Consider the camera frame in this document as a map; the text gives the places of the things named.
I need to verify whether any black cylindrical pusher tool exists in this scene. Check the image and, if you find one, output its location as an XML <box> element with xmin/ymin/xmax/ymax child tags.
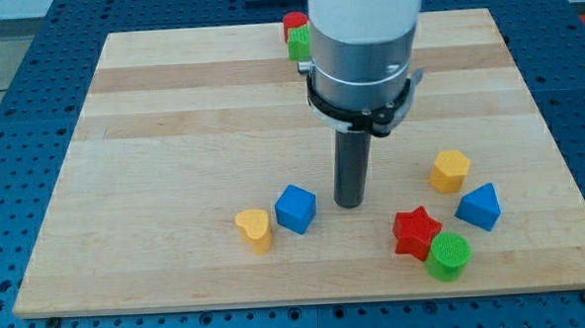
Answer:
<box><xmin>333</xmin><ymin>132</ymin><xmax>371</xmax><ymax>209</ymax></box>

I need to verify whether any blue cube block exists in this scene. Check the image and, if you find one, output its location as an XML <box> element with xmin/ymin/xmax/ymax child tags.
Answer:
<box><xmin>275</xmin><ymin>185</ymin><xmax>316</xmax><ymax>235</ymax></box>

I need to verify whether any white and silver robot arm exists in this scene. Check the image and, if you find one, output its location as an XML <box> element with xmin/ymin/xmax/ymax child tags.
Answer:
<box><xmin>298</xmin><ymin>0</ymin><xmax>423</xmax><ymax>208</ymax></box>

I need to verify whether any red star block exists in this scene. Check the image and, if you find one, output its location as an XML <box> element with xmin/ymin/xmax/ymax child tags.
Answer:
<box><xmin>392</xmin><ymin>205</ymin><xmax>443</xmax><ymax>261</ymax></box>

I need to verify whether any green star block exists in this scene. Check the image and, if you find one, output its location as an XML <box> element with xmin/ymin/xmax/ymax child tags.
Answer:
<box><xmin>288</xmin><ymin>24</ymin><xmax>310</xmax><ymax>61</ymax></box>

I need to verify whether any yellow hexagon block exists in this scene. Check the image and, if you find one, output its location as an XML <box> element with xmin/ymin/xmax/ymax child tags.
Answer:
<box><xmin>429</xmin><ymin>150</ymin><xmax>470</xmax><ymax>194</ymax></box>

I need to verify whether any yellow heart block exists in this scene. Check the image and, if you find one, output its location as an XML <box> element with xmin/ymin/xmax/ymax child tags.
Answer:
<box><xmin>234</xmin><ymin>208</ymin><xmax>273</xmax><ymax>255</ymax></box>

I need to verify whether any blue triangle block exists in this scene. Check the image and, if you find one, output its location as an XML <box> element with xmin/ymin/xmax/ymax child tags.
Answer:
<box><xmin>455</xmin><ymin>183</ymin><xmax>501</xmax><ymax>231</ymax></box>

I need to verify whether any red cylinder block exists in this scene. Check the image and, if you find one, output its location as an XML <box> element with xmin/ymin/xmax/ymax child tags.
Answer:
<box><xmin>283</xmin><ymin>12</ymin><xmax>308</xmax><ymax>42</ymax></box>

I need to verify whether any green cylinder block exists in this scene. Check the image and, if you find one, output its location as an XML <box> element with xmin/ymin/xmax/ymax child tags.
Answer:
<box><xmin>424</xmin><ymin>231</ymin><xmax>471</xmax><ymax>282</ymax></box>

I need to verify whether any wooden board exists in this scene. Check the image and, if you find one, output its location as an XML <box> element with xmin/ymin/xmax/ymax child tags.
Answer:
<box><xmin>13</xmin><ymin>9</ymin><xmax>585</xmax><ymax>319</ymax></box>

